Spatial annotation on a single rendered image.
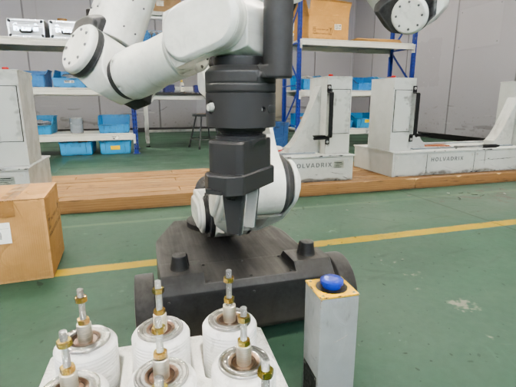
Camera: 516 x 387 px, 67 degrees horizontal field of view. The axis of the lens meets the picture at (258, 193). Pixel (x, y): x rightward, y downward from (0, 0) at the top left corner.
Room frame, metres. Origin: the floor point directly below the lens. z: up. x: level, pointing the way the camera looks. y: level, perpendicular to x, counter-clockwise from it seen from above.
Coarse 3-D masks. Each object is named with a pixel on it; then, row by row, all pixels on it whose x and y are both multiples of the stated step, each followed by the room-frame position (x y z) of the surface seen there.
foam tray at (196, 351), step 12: (192, 336) 0.67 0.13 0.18; (264, 336) 0.67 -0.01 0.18; (120, 348) 0.63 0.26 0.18; (192, 348) 0.63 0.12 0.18; (264, 348) 0.63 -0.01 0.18; (120, 360) 0.61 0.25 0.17; (132, 360) 0.60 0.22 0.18; (192, 360) 0.60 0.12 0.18; (48, 372) 0.57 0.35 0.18; (132, 372) 0.57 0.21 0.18; (204, 372) 0.57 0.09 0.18; (276, 372) 0.57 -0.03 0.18; (204, 384) 0.54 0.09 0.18; (276, 384) 0.54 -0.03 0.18
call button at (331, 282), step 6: (324, 276) 0.62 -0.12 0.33; (330, 276) 0.62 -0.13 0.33; (336, 276) 0.62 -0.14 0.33; (324, 282) 0.60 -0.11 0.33; (330, 282) 0.60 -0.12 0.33; (336, 282) 0.60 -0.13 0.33; (342, 282) 0.60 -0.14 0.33; (324, 288) 0.61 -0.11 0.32; (330, 288) 0.60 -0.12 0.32; (336, 288) 0.60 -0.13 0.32
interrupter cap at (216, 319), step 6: (216, 312) 0.64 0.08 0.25; (222, 312) 0.63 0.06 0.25; (210, 318) 0.62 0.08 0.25; (216, 318) 0.62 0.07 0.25; (222, 318) 0.62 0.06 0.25; (210, 324) 0.59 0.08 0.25; (216, 324) 0.60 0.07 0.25; (222, 324) 0.60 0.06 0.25; (228, 324) 0.60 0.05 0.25; (234, 324) 0.60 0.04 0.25; (222, 330) 0.58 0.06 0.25; (228, 330) 0.58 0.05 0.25; (234, 330) 0.58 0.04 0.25
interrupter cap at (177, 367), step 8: (152, 360) 0.50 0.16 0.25; (176, 360) 0.50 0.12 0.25; (144, 368) 0.48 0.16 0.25; (152, 368) 0.48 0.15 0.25; (176, 368) 0.48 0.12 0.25; (184, 368) 0.48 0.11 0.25; (136, 376) 0.46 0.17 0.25; (144, 376) 0.47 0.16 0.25; (152, 376) 0.47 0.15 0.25; (176, 376) 0.47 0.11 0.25; (184, 376) 0.46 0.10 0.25; (136, 384) 0.45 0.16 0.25; (144, 384) 0.45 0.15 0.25; (152, 384) 0.45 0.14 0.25; (168, 384) 0.45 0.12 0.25; (176, 384) 0.45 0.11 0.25
